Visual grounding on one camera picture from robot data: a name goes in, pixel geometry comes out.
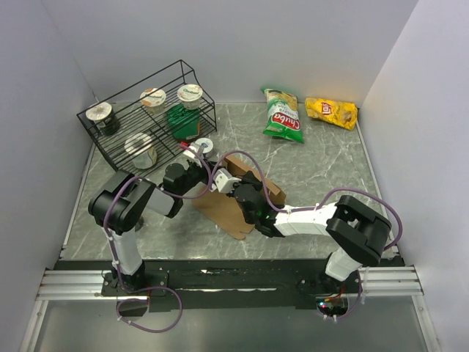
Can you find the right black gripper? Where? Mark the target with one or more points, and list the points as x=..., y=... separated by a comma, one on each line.
x=248, y=178

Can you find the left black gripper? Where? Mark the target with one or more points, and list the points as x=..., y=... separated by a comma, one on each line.
x=204, y=169

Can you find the brown cardboard box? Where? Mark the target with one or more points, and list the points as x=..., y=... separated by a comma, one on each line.
x=222, y=210

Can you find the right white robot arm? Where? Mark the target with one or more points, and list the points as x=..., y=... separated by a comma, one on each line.
x=360, y=232

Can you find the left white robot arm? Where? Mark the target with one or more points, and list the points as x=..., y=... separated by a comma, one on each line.
x=118, y=206

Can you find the small white yogurt cup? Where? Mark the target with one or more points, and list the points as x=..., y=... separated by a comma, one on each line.
x=205, y=147

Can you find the green snack bag in rack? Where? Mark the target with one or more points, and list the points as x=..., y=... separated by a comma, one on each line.
x=184, y=123

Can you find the white cup lower rack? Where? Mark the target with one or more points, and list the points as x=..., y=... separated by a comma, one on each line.
x=141, y=150

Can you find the green Chuba chips bag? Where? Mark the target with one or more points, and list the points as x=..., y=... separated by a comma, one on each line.
x=282, y=116

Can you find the Chobani yogurt cup on rack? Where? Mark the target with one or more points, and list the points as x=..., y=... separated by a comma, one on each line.
x=190, y=96

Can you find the orange yogurt cup on rack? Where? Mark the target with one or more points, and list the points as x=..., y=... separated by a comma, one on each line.
x=153, y=100

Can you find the dark yogurt cup on rack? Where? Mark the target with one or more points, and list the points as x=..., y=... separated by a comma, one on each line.
x=103, y=117

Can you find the yellow Lays chips bag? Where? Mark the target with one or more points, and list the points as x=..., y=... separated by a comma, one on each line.
x=338, y=113

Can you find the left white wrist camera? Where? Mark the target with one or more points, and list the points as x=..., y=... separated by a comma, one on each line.
x=193, y=152

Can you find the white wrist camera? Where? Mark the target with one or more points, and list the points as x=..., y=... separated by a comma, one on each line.
x=223, y=179
x=193, y=152

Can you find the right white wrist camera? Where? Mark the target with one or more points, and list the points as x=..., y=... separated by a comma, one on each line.
x=223, y=179

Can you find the black wire rack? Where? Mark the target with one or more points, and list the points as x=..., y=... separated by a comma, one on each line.
x=134, y=118

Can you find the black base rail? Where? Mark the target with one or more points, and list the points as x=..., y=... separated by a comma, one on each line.
x=226, y=284

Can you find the aluminium extrusion rail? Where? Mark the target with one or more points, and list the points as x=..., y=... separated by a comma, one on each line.
x=70, y=286

